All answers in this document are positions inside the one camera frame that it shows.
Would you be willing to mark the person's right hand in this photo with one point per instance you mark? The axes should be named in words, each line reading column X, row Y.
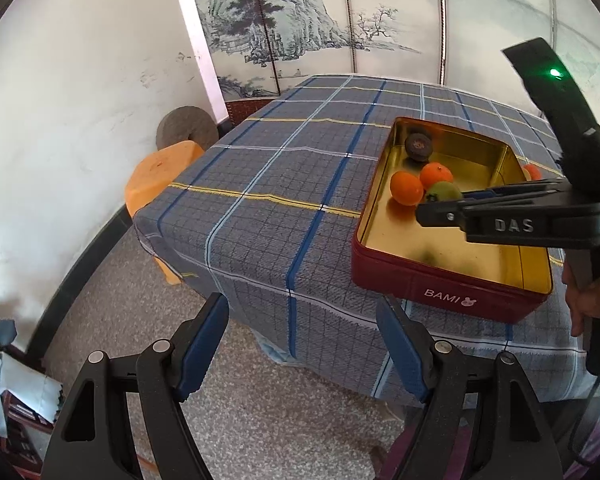
column 575, row 305

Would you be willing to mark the blue checked tablecloth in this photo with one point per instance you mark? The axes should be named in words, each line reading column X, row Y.
column 280, row 170

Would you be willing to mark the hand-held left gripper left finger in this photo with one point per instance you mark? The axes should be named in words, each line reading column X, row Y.
column 202, row 350

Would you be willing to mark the red printed carton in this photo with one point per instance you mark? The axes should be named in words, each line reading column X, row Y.
column 25, row 425

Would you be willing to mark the red tin box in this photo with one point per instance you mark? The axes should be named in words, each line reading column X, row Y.
column 480, row 300

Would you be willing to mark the small red tomato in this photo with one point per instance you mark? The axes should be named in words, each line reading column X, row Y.
column 534, row 172

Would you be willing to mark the orange plastic stool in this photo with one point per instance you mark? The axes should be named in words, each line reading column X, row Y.
column 155, row 175

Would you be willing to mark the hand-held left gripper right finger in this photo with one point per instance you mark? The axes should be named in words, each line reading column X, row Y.
column 402, row 355

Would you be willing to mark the landscape painted folding screen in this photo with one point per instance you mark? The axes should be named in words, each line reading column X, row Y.
column 380, row 10

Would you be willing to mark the grey round millstone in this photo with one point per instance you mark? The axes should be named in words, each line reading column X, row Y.
column 185, row 125

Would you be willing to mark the green persimmon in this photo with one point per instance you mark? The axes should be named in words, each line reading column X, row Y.
column 445, row 191

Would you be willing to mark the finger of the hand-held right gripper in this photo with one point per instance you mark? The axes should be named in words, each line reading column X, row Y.
column 510, row 189
column 440, row 214

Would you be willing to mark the dark red woven box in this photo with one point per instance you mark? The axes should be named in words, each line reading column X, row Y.
column 245, row 110

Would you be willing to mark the dark purple mangosteen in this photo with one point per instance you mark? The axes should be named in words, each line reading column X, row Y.
column 419, row 147

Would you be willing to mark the orange tangerine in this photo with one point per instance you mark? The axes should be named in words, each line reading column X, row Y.
column 405, row 187
column 436, row 175

